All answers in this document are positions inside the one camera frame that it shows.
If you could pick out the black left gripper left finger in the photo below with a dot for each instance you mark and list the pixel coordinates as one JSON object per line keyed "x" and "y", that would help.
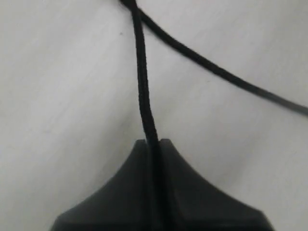
{"x": 122, "y": 204}

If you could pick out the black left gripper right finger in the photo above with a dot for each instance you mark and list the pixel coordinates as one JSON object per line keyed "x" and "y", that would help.
{"x": 197, "y": 205}

